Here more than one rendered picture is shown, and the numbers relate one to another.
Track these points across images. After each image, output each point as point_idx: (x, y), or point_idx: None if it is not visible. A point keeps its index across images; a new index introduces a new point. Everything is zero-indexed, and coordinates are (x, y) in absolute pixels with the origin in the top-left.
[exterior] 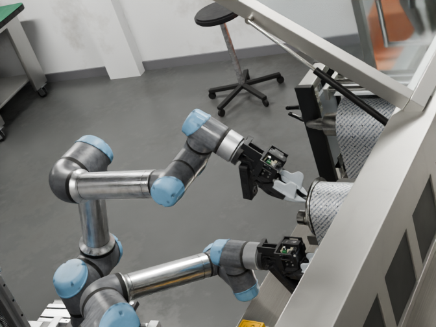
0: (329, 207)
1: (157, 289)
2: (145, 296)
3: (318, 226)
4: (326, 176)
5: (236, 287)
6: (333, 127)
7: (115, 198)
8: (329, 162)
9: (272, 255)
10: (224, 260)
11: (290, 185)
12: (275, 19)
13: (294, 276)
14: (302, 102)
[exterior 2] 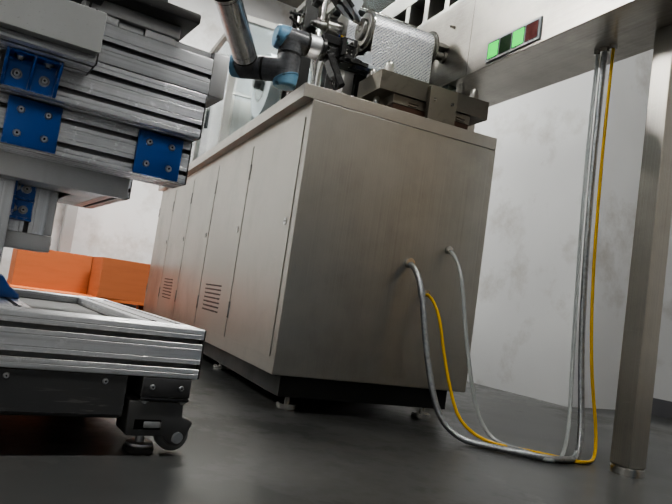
0: (387, 19)
1: (244, 17)
2: (237, 12)
3: (378, 29)
4: (302, 73)
5: (291, 65)
6: (336, 24)
7: None
8: (309, 62)
9: (335, 44)
10: (294, 33)
11: (359, 1)
12: None
13: (354, 59)
14: (309, 8)
